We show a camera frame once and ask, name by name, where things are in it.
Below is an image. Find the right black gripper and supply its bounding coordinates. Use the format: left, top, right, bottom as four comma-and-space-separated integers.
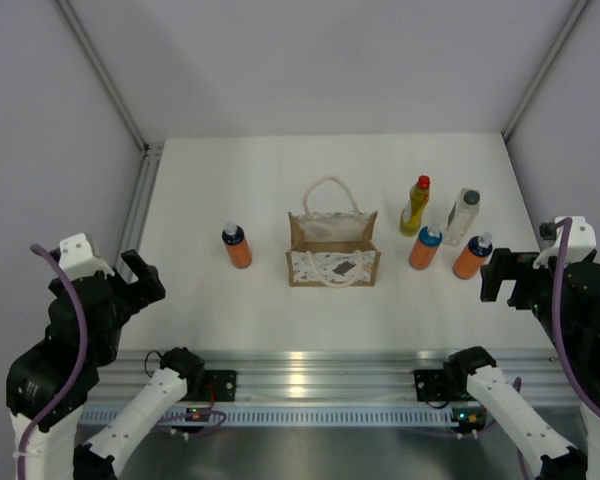
479, 248, 580, 357

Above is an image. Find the dark blue front pump bottle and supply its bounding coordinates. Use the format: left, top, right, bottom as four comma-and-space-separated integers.
453, 232, 493, 280

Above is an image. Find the dark blue pump bottle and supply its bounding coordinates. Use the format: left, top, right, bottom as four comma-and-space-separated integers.
453, 232, 493, 280
221, 222, 252, 269

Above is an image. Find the clear bottle grey cap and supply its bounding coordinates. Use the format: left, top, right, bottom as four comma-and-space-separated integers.
443, 188, 481, 247

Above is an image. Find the light blue pump bottle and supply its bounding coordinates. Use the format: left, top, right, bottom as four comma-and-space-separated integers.
409, 223, 443, 270

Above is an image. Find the yellow bottle red cap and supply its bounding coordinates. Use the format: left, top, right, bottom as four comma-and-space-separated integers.
399, 175, 431, 237

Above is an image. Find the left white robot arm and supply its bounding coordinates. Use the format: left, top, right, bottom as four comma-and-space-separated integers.
6, 233, 206, 479

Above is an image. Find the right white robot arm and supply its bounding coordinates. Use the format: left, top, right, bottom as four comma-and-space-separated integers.
443, 216, 600, 479

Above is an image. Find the burlap canvas tote bag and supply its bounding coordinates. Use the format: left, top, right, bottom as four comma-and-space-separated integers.
286, 175, 381, 289

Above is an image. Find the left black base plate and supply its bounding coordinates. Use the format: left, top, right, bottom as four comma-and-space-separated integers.
199, 370, 237, 403

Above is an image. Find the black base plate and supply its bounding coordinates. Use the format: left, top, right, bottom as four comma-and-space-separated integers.
199, 370, 237, 403
413, 369, 462, 406

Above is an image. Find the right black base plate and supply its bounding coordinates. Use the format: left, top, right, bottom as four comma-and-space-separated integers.
413, 369, 462, 406

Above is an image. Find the right aluminium frame post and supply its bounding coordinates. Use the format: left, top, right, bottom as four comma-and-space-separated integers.
501, 0, 594, 144

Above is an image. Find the aluminium frame post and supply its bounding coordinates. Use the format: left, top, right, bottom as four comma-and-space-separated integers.
52, 0, 148, 153
501, 0, 594, 144

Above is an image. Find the aluminium mounting rail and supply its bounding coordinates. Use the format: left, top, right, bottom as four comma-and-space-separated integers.
84, 349, 586, 404

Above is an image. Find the slotted grey cable duct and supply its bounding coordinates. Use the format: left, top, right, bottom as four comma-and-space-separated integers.
158, 405, 484, 428

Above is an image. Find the left aluminium frame post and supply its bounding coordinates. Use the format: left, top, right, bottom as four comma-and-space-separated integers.
52, 0, 148, 153

